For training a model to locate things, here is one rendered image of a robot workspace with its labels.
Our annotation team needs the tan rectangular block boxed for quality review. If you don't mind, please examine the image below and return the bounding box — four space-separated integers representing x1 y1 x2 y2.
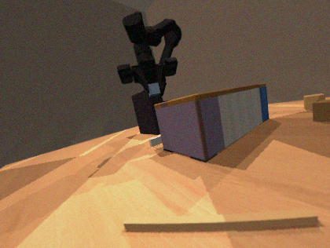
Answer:
303 94 325 110

